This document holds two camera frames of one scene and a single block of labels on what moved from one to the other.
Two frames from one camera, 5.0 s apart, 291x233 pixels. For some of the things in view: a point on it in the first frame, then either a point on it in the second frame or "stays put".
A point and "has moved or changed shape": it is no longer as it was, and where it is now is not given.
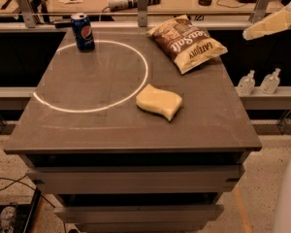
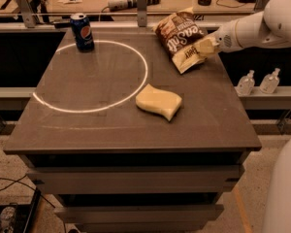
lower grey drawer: [185, 214] stays put
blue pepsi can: [82, 32] stays put
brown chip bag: [184, 44] has moved or changed shape
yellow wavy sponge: [155, 100] stays put
